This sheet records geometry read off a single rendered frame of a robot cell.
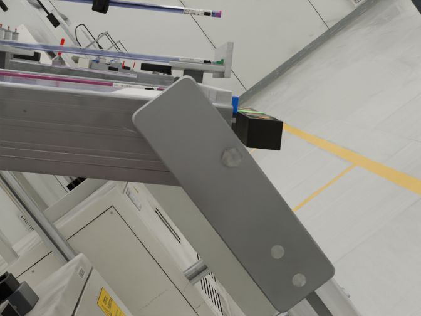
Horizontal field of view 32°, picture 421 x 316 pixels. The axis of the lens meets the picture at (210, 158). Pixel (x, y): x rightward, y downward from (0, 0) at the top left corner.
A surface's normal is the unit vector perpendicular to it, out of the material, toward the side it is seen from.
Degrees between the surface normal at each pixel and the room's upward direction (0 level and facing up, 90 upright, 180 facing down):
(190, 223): 90
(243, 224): 90
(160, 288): 90
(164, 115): 90
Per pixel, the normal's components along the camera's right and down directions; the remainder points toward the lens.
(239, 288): 0.06, 0.11
